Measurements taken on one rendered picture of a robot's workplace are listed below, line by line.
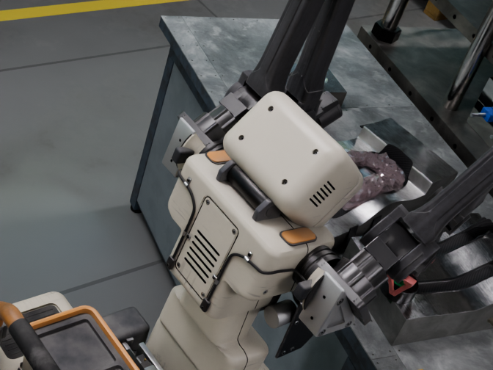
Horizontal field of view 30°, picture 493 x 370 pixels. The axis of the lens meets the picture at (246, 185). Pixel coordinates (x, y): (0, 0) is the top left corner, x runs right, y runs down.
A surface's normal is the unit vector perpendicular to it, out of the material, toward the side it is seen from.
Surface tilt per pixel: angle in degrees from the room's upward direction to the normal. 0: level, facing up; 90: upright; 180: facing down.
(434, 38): 0
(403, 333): 90
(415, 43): 0
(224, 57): 0
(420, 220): 61
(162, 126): 90
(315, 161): 48
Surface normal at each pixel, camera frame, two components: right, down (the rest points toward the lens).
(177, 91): -0.88, 0.06
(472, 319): 0.39, 0.66
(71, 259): 0.27, -0.75
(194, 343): -0.72, 0.11
